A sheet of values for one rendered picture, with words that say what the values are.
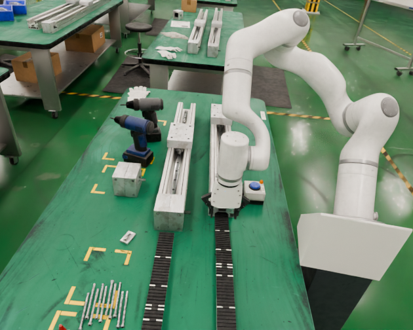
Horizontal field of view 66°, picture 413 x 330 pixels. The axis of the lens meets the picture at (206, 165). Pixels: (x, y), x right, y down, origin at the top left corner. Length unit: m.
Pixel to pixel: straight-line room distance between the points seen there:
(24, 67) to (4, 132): 1.26
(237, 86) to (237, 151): 0.20
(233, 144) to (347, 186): 0.41
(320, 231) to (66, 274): 0.77
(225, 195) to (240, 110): 0.28
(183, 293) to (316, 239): 0.43
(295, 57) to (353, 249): 0.65
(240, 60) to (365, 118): 0.43
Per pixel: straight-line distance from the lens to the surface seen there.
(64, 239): 1.18
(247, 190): 1.26
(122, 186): 1.26
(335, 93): 1.17
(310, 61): 1.15
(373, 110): 1.13
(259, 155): 0.96
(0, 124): 2.81
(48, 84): 3.45
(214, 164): 1.33
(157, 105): 1.53
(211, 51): 2.94
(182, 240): 1.13
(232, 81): 1.01
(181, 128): 1.49
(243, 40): 1.06
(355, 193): 1.11
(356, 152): 1.14
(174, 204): 1.11
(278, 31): 1.08
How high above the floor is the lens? 1.63
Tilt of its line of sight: 36 degrees down
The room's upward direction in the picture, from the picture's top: 6 degrees clockwise
